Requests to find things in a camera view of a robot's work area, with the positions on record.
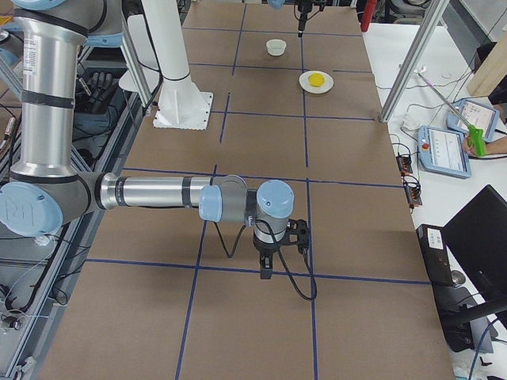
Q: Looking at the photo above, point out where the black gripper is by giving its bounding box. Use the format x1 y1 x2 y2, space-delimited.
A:
297 0 312 38
253 235 280 279

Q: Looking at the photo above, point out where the yellow lemon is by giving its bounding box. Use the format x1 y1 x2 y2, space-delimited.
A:
308 73 326 87

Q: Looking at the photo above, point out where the white small bowl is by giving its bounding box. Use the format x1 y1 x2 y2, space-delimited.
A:
265 39 287 57

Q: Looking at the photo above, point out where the white round plate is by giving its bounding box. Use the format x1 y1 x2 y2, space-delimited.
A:
299 70 334 94

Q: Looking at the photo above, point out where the person hand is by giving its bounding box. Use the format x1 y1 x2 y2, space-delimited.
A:
462 138 490 158

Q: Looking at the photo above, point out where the red fire extinguisher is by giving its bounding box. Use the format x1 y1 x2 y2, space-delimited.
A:
360 0 377 32

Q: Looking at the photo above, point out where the near orange black adapter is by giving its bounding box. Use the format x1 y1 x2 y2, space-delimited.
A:
402 175 422 210

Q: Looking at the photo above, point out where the orange black adapter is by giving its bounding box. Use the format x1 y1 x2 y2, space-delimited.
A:
402 175 422 210
392 142 413 176

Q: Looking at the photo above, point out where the black computer box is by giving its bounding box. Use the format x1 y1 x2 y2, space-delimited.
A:
416 224 454 287

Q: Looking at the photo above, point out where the far orange black adapter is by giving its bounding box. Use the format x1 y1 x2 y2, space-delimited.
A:
392 142 413 176

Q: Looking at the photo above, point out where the near blue teach pendant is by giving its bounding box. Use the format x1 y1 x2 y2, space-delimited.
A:
417 126 472 178

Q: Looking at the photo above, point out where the blue teach pendant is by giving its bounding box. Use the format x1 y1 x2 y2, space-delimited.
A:
446 99 500 143
417 126 472 178

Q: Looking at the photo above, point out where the far blue teach pendant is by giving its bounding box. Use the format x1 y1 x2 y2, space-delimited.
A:
446 99 500 143

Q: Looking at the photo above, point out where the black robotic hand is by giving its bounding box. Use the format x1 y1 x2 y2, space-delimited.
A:
75 71 117 114

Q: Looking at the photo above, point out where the black monitor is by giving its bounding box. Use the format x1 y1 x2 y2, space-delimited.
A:
433 184 506 352

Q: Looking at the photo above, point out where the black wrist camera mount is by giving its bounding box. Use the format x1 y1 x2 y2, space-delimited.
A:
281 218 311 256

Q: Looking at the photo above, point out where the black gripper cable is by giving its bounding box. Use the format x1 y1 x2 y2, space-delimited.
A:
212 220 318 302

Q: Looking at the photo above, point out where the aluminium frame post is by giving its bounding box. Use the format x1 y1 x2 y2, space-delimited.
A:
379 0 449 123

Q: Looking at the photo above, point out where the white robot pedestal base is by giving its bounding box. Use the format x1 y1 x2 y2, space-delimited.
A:
142 0 213 131

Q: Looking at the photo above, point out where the green handled reacher grabber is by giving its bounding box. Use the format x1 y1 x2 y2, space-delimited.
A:
414 70 484 143

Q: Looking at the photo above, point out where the aluminium side rail frame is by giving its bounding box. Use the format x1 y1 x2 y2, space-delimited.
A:
0 90 143 380

